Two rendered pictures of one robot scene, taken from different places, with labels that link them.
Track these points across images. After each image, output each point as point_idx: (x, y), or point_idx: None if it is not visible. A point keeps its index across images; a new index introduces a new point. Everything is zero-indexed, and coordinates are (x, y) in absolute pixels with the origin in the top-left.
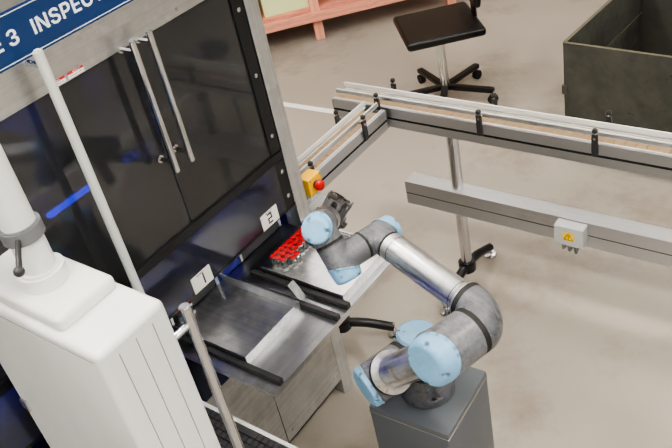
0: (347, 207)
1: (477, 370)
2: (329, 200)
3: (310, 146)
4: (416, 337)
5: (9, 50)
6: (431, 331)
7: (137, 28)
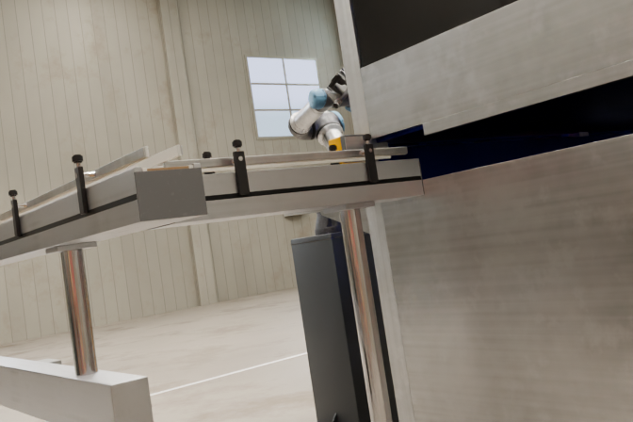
0: (332, 94)
1: (295, 238)
2: (344, 68)
3: (316, 152)
4: (336, 113)
5: None
6: (328, 111)
7: None
